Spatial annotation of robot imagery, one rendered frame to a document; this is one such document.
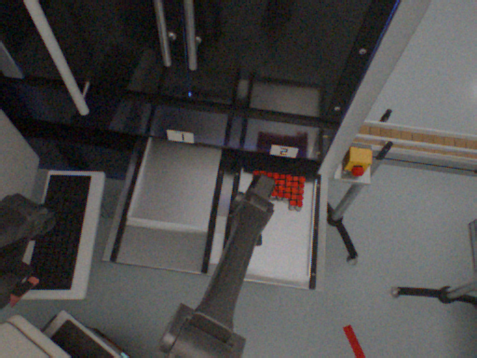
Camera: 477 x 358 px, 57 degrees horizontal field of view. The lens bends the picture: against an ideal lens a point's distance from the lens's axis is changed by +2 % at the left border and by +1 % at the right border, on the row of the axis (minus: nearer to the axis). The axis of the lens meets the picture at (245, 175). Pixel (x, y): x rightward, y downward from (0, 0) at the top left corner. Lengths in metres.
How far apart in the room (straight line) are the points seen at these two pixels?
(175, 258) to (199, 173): 0.31
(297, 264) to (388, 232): 1.19
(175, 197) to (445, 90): 2.19
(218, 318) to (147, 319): 1.64
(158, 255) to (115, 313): 0.93
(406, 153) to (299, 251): 0.53
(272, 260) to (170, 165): 0.48
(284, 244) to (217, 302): 0.79
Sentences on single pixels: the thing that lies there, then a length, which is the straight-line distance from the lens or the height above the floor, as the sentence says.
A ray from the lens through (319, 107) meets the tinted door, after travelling 1.22.
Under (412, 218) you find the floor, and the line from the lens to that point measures 2.62.
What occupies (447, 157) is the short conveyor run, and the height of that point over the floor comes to 0.93.
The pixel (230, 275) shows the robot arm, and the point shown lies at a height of 1.54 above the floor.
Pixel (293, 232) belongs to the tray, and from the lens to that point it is 1.44.
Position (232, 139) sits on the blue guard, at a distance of 1.38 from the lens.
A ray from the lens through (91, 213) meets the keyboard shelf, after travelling 1.59.
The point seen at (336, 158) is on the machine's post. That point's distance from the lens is 1.43.
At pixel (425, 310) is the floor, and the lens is 2.50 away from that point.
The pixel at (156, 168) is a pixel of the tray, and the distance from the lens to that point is 1.53.
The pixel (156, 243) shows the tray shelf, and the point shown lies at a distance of 1.43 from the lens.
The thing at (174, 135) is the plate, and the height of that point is 1.02.
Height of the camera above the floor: 2.23
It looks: 64 degrees down
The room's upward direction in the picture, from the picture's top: 8 degrees clockwise
